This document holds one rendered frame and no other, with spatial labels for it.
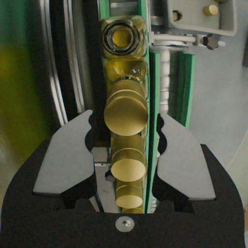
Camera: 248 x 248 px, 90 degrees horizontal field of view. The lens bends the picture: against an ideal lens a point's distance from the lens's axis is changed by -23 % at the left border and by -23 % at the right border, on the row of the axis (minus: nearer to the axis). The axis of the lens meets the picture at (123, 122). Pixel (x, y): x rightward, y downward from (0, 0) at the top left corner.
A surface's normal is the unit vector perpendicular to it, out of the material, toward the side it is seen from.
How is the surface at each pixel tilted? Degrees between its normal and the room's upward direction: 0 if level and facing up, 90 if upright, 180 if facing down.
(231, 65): 0
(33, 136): 90
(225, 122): 0
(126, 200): 0
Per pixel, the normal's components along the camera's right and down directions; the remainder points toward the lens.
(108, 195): -0.03, 0.51
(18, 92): 1.00, -0.04
